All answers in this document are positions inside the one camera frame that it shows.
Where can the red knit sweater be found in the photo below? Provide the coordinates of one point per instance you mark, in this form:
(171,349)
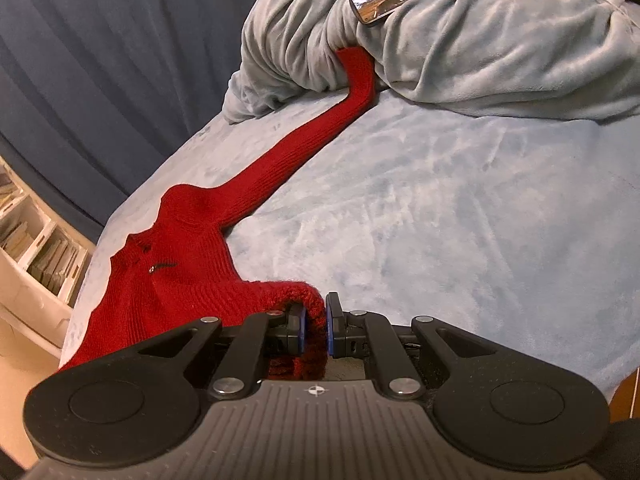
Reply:
(190,270)

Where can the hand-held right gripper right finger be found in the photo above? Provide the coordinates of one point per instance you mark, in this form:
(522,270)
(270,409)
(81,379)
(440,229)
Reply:
(330,329)

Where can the dark blue curtain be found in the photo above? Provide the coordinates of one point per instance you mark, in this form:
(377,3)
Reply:
(125,60)

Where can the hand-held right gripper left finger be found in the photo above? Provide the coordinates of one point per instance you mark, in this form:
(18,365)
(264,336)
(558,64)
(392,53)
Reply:
(300,329)

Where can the white shelf unit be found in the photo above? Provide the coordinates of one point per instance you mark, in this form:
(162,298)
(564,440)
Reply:
(30,295)

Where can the light blue fleece blanket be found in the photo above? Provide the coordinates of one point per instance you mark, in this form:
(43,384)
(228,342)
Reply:
(500,50)

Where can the stack of papers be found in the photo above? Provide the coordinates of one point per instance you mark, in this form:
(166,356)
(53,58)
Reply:
(55,260)

